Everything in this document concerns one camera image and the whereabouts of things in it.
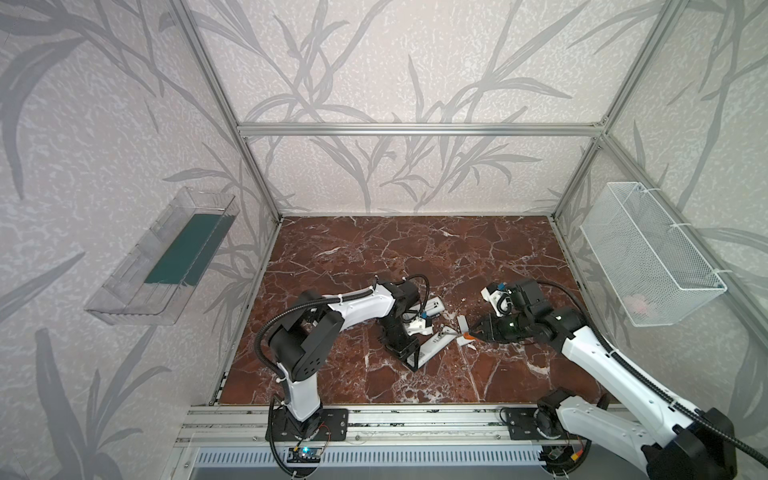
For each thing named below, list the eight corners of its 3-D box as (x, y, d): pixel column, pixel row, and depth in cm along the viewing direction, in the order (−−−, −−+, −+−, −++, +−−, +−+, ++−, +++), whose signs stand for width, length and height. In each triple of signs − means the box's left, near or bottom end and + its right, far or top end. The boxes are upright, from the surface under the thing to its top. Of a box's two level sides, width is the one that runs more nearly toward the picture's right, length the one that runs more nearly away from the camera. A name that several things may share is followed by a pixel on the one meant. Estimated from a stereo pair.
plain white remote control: (427, 317, 95) (427, 313, 93) (421, 304, 98) (422, 300, 96) (444, 311, 96) (444, 308, 94) (438, 299, 99) (438, 295, 97)
